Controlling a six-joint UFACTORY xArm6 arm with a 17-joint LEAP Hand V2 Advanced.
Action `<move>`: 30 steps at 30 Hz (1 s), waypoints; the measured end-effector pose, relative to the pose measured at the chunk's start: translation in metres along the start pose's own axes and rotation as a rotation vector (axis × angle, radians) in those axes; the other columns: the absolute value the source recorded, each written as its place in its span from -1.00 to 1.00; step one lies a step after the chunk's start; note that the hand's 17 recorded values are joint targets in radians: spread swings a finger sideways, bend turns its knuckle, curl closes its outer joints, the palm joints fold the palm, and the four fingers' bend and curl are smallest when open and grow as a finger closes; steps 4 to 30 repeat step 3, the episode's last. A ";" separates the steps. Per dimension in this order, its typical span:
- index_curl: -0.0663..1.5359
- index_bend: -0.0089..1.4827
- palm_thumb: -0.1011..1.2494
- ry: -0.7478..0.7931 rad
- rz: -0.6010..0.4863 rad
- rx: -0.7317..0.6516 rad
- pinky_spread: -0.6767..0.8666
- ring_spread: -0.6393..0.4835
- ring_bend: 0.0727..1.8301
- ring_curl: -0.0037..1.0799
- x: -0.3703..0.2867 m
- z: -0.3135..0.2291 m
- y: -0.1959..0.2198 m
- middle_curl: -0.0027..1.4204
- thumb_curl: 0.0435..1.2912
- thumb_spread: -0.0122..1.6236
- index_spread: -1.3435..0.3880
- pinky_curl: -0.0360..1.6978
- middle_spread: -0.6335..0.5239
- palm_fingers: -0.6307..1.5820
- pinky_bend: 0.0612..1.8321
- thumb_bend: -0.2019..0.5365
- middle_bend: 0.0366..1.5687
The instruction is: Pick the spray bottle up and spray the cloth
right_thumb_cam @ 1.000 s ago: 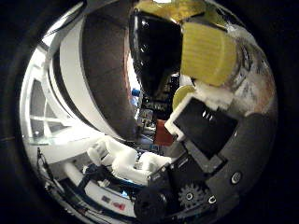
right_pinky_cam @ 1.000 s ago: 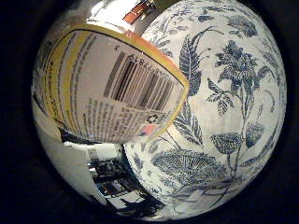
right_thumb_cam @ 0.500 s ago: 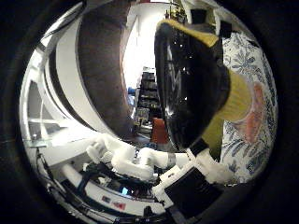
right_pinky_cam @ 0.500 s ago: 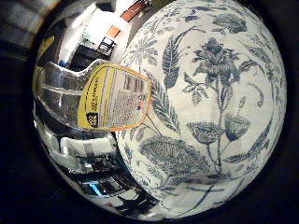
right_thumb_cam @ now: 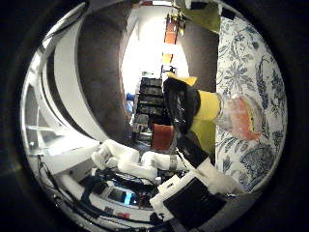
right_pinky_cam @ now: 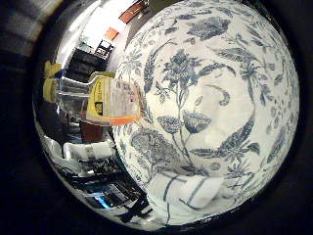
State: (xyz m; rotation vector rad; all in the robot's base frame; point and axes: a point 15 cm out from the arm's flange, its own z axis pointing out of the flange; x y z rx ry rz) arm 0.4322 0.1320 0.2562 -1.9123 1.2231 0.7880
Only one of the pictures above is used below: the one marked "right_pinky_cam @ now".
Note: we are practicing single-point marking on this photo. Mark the clear spray bottle yellow label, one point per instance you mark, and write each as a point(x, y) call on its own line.
point(111, 101)

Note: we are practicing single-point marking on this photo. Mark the white checked cloth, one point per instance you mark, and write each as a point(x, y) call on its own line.
point(186, 192)

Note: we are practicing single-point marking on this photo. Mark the blue floral tablecloth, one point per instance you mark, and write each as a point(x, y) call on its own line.
point(212, 98)

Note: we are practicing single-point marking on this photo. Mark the reddish-brown box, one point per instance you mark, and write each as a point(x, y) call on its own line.
point(91, 132)

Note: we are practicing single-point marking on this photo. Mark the orange panel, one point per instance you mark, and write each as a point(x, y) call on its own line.
point(111, 33)

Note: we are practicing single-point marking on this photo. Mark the reddish-brown wooden panel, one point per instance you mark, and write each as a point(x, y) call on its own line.
point(133, 10)

